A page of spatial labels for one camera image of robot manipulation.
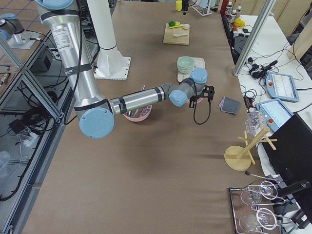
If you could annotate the wooden cutting board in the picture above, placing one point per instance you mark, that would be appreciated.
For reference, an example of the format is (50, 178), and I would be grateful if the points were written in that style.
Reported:
(169, 39)

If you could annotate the small pink bowl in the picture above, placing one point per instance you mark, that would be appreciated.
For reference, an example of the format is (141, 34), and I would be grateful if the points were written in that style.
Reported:
(199, 99)

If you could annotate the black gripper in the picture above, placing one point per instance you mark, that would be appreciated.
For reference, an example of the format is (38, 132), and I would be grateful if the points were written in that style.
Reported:
(199, 96)

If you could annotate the stacked green bowls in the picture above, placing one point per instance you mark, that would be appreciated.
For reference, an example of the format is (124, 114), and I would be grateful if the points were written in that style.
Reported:
(185, 64)

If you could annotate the black monitor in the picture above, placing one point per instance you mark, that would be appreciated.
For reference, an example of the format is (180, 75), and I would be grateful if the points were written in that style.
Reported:
(292, 159)

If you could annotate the large pink bowl with cutlery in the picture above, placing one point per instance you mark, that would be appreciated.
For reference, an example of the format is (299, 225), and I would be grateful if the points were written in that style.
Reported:
(138, 114)

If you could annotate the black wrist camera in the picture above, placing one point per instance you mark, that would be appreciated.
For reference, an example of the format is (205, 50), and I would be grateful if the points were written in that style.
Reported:
(192, 101)

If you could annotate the wooden mug tree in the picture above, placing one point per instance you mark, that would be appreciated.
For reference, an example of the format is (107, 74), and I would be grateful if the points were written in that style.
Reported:
(240, 158)

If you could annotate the yellow spoon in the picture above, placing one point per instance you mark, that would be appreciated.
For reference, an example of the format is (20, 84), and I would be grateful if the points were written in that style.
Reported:
(184, 26)

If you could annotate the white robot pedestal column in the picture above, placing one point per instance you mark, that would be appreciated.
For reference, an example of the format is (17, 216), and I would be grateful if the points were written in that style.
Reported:
(111, 64)

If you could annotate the wine glass on rack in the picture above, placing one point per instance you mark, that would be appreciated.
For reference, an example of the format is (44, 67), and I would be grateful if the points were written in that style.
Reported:
(254, 194)
(254, 222)

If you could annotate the white ceramic spoon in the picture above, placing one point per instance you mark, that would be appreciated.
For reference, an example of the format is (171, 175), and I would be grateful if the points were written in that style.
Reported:
(180, 35)

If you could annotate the blue teach pendant tablet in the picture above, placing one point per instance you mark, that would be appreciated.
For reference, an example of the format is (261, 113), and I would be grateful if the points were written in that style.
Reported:
(281, 86)

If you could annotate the aluminium frame post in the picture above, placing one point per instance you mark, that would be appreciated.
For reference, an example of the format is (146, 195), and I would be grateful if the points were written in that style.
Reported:
(257, 27)

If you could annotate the cream serving tray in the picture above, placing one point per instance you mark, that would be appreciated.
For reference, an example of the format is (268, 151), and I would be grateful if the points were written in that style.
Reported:
(199, 62)

